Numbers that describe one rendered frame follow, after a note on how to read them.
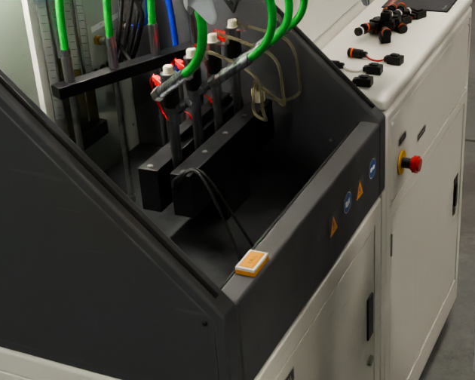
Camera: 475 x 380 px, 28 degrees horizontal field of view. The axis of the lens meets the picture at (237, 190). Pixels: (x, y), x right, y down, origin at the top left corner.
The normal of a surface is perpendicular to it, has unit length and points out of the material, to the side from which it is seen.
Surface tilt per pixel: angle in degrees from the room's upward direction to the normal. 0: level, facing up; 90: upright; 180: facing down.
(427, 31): 0
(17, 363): 90
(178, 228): 0
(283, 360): 90
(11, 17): 90
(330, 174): 0
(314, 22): 76
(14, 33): 90
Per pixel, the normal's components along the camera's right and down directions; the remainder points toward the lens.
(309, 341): 0.90, 0.15
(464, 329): -0.07, -0.88
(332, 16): 0.86, -0.07
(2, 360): -0.43, 0.45
